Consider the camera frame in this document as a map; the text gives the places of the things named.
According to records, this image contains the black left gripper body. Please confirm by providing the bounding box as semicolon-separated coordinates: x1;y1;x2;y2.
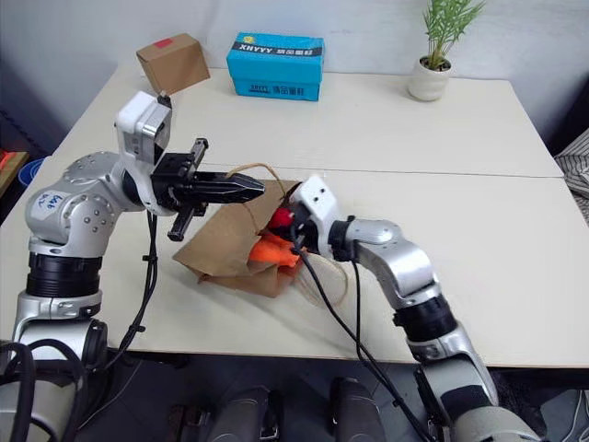
150;136;212;243

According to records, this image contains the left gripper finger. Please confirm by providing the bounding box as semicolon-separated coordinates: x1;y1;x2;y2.
194;170;268;191
194;186;267;206

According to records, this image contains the black shoulder cable bundle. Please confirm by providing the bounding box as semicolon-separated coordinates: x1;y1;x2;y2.
0;338;91;442

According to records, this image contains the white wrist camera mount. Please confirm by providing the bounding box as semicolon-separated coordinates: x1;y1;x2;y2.
114;90;174;168
291;174;342;262

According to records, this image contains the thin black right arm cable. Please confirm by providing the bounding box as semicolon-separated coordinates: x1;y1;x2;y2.
347;215;364;358

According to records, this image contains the green plant in white pot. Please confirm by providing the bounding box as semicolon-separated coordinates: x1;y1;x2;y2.
407;0;488;103

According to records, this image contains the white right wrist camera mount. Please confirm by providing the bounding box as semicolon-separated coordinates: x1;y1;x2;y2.
291;174;342;262

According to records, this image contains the orange plush toy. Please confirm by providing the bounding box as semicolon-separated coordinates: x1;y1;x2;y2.
248;231;304;269

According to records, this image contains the brown cardboard box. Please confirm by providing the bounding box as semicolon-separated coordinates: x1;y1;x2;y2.
134;32;213;97

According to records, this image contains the red plush toy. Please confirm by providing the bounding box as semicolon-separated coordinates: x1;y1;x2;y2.
267;206;296;232

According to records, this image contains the orange object on wooden board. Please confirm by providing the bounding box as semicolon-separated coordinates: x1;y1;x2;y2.
0;148;30;197

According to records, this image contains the blue printed carton box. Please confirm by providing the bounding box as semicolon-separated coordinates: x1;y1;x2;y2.
225;30;327;102

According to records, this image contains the striped grey cloth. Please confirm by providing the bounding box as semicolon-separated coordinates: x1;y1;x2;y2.
553;127;589;200

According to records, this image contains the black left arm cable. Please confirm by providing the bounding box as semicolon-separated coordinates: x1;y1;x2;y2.
104;209;160;370

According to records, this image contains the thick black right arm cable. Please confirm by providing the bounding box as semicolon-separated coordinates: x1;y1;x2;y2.
290;219;433;442

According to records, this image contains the blue plastic bucket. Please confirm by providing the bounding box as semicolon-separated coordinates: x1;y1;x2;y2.
17;156;48;188

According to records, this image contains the dark rounded shape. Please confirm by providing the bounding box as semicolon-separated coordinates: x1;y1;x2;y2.
207;385;283;442
328;376;387;442

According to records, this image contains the brown paper bag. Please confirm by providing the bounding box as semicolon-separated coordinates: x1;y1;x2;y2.
171;162;352;306

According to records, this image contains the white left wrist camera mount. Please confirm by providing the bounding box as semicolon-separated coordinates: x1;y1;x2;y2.
114;90;174;168

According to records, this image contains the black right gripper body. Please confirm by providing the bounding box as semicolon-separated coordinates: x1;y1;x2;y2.
286;204;321;255

